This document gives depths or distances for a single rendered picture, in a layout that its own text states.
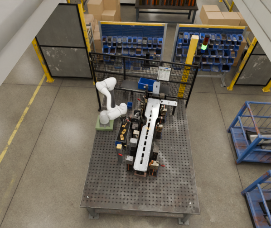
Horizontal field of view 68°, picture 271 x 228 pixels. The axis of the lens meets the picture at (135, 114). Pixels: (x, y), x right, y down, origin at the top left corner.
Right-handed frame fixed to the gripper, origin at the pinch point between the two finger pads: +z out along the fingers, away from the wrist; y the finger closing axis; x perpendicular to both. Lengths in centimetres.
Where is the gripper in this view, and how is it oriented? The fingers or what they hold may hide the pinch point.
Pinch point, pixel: (124, 123)
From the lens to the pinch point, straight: 296.3
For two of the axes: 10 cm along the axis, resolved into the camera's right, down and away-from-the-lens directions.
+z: -0.1, 6.3, 7.7
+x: 3.8, -7.1, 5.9
